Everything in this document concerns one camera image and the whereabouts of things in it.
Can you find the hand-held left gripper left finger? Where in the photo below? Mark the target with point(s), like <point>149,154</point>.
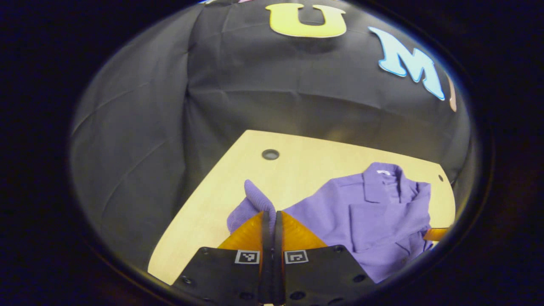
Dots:
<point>266,255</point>

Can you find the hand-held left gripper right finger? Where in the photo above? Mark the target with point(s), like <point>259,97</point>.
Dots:
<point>278,255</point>

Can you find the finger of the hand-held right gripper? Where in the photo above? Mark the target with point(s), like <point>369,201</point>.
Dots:
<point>435,234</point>

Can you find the purple knit cardigan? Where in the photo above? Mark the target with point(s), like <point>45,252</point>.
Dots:
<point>374,212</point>

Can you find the black backdrop cloth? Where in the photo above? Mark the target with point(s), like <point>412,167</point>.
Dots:
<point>255,93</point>

